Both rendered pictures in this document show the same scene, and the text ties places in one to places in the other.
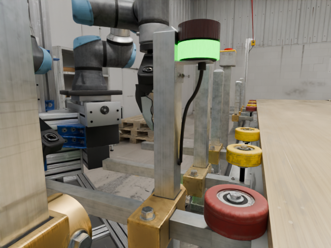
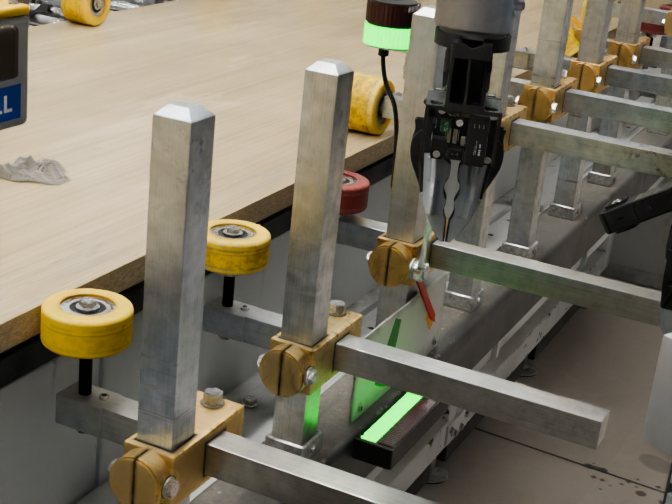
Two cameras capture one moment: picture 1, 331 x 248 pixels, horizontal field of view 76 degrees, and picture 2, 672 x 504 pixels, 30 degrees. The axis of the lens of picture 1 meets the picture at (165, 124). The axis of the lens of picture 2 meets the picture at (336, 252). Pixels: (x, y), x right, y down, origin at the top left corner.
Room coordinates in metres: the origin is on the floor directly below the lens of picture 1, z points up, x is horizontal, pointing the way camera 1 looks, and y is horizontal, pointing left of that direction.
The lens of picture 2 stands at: (1.72, -0.05, 1.35)
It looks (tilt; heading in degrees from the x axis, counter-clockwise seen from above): 20 degrees down; 181
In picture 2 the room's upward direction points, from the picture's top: 6 degrees clockwise
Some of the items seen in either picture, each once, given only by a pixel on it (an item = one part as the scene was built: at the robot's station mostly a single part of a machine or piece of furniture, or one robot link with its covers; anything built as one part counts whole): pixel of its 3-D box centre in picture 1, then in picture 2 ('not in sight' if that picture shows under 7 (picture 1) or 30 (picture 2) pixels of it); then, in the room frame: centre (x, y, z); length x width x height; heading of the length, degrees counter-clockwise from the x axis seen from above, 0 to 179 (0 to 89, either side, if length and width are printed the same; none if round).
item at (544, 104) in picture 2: not in sight; (547, 98); (-0.15, 0.20, 0.95); 0.14 x 0.06 x 0.05; 157
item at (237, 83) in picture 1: (236, 110); not in sight; (1.72, -0.58, 0.86); 0.04 x 0.04 x 0.48; 67
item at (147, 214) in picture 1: (147, 212); not in sight; (0.27, 0.03, 0.88); 0.02 x 0.02 x 0.01
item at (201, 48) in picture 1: (198, 52); (390, 33); (0.32, -0.05, 1.10); 0.06 x 0.06 x 0.02
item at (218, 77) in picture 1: (216, 133); (168, 387); (0.80, -0.20, 0.88); 0.04 x 0.04 x 0.48; 67
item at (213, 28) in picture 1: (198, 34); (393, 11); (0.32, -0.05, 1.13); 0.06 x 0.06 x 0.02
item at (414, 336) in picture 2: not in sight; (402, 343); (0.37, 0.01, 0.75); 0.26 x 0.01 x 0.10; 157
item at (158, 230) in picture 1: (164, 213); (408, 250); (0.31, 0.00, 0.85); 0.14 x 0.06 x 0.05; 157
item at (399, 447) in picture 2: not in sight; (409, 421); (0.43, 0.02, 0.68); 0.22 x 0.05 x 0.05; 157
